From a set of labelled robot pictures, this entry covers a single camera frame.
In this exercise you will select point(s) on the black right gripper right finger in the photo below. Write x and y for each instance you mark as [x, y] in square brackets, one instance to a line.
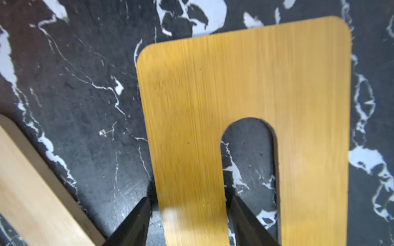
[247, 228]

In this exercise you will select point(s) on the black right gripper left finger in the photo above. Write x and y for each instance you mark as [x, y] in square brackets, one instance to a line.
[133, 230]

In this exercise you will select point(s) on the yellow bamboo box lid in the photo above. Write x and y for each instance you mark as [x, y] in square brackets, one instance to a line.
[261, 113]

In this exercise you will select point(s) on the light wooden lid board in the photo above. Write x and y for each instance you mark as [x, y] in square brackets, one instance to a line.
[34, 202]

